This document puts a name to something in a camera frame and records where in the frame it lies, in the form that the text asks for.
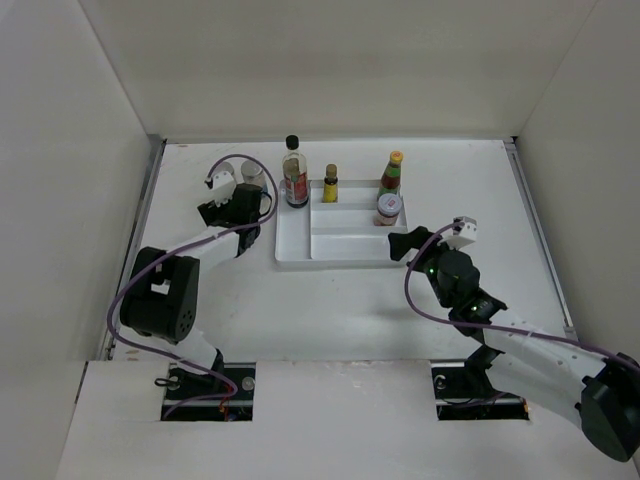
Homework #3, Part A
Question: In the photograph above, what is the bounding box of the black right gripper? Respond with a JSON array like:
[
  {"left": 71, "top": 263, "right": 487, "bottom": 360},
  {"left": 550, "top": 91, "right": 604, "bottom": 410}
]
[{"left": 388, "top": 226, "right": 465, "bottom": 308}]

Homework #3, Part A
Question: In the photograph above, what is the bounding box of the silver lid spice jar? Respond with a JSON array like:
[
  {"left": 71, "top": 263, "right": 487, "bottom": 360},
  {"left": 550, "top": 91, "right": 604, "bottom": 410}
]
[{"left": 241, "top": 160, "right": 268, "bottom": 192}]

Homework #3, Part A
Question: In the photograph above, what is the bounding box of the black cap soy sauce bottle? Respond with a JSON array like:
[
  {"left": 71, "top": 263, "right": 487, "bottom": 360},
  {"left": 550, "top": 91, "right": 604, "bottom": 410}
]
[{"left": 282, "top": 135, "right": 309, "bottom": 208}]

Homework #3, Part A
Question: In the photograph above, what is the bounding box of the small gold cap oil bottle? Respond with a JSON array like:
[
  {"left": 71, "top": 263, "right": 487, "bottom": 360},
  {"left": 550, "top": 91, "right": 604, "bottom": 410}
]
[{"left": 322, "top": 164, "right": 338, "bottom": 203}]

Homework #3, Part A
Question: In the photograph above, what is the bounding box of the white lid sauce jar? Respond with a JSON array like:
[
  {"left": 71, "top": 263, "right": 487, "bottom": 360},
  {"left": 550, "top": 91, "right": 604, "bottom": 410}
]
[{"left": 374, "top": 193, "right": 403, "bottom": 226}]

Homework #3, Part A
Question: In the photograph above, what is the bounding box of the yellow cap chili sauce bottle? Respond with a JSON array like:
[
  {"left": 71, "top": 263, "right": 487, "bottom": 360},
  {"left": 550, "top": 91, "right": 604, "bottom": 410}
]
[{"left": 377, "top": 151, "right": 404, "bottom": 198}]

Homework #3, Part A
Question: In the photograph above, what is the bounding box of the white peppercorn spice jar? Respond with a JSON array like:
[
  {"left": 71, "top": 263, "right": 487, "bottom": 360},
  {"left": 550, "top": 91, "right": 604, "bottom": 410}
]
[{"left": 215, "top": 161, "right": 235, "bottom": 175}]

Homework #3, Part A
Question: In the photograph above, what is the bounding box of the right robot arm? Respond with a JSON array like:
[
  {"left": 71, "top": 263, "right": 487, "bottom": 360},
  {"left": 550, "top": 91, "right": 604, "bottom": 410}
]
[{"left": 388, "top": 217, "right": 639, "bottom": 462}]

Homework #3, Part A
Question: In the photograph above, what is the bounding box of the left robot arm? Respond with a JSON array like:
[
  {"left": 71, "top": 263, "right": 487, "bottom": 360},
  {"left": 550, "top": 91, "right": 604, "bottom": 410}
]
[{"left": 119, "top": 183, "right": 273, "bottom": 399}]

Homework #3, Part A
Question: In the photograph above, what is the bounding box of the white divided organizer tray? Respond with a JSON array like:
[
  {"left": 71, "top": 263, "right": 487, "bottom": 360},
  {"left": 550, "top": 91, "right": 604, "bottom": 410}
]
[{"left": 274, "top": 180, "right": 408, "bottom": 271}]

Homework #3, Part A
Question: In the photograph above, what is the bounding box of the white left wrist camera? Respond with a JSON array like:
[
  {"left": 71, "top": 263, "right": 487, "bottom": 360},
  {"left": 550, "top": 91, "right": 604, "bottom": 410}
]
[{"left": 205, "top": 170, "right": 236, "bottom": 206}]

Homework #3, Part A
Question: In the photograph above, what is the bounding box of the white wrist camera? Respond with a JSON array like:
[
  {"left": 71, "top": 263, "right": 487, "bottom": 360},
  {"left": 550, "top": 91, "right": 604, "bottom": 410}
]
[
  {"left": 440, "top": 216, "right": 478, "bottom": 250},
  {"left": 205, "top": 170, "right": 236, "bottom": 206}
]

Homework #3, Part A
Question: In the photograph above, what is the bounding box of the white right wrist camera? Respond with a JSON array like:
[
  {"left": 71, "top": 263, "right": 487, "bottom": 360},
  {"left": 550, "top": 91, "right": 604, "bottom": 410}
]
[{"left": 440, "top": 216, "right": 478, "bottom": 250}]

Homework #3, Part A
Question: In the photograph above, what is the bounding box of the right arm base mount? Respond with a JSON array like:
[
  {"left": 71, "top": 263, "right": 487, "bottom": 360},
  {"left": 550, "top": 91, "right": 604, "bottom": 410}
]
[{"left": 431, "top": 346, "right": 529, "bottom": 421}]

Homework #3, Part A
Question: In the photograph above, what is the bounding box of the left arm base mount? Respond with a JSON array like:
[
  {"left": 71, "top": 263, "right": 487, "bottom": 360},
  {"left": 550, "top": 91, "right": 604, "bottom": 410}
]
[{"left": 154, "top": 363, "right": 256, "bottom": 422}]

